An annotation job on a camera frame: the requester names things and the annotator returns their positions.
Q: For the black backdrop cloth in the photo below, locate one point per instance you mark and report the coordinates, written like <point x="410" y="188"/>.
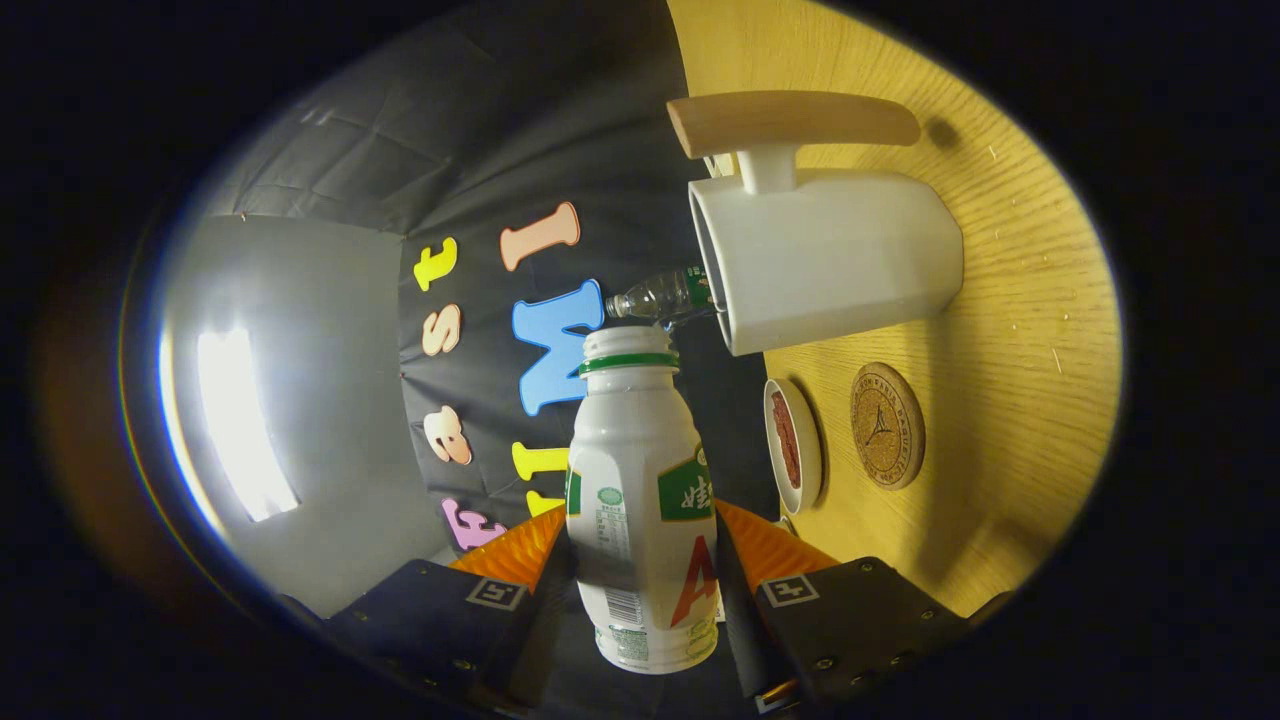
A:
<point x="500" y="150"/>

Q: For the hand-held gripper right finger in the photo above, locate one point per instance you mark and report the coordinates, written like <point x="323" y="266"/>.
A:
<point x="738" y="620"/>

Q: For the round cork coaster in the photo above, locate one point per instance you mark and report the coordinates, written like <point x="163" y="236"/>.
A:
<point x="888" y="425"/>

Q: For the round white plate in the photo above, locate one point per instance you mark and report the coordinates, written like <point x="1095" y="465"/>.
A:
<point x="808" y="450"/>

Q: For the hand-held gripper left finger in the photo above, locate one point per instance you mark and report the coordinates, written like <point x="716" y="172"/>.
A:
<point x="540" y="625"/>

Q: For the wooden table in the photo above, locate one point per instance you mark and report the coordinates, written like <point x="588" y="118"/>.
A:
<point x="1000" y="400"/>

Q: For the clear plastic water bottle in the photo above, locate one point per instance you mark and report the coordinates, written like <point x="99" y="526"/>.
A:
<point x="660" y="295"/>

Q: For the red sausage slices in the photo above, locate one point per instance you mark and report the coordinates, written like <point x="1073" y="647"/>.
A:
<point x="786" y="440"/>

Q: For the white juice bottle green label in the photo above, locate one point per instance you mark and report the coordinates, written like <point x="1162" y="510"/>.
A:
<point x="630" y="470"/>

